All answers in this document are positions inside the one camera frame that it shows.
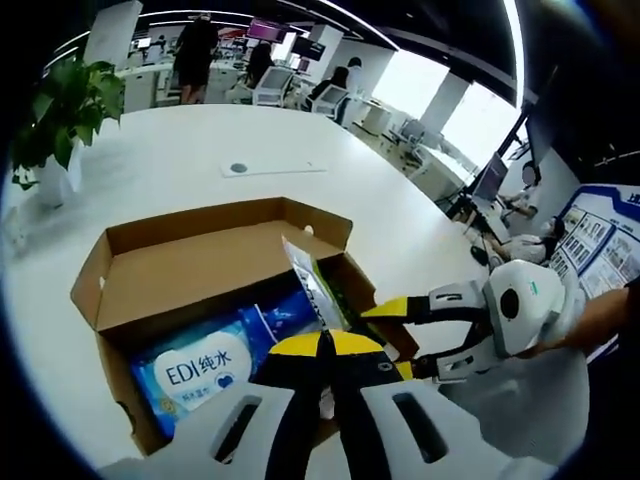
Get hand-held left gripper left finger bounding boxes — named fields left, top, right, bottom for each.
left=99, top=332, right=329, bottom=480

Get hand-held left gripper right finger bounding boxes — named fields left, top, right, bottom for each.
left=323, top=329, right=557, bottom=480

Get blue clear soft pack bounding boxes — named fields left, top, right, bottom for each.
left=238, top=288, right=324, bottom=359

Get blue white wipes soft pack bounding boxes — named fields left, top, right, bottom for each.
left=130, top=319, right=274, bottom=442

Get green silver soft packet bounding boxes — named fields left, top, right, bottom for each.
left=279, top=234, right=354, bottom=335

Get brown cardboard shoe box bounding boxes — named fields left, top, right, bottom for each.
left=69, top=196, right=421, bottom=457

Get dark desk monitor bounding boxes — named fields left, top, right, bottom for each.
left=472, top=152, right=509, bottom=201

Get white office chair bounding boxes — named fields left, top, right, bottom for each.
left=314, top=85, right=351, bottom=121
left=253, top=65, right=295, bottom=106

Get ceiling light strips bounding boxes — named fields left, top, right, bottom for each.
left=42, top=0, right=527, bottom=107

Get black monitor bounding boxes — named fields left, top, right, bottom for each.
left=292, top=35, right=326, bottom=61

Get pink screen monitor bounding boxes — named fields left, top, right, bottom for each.
left=248, top=17, right=289, bottom=44

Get green potted plant white pot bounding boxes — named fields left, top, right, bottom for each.
left=10, top=59, right=126, bottom=209

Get blue white wall poster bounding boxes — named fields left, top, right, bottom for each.
left=547, top=184, right=640, bottom=301

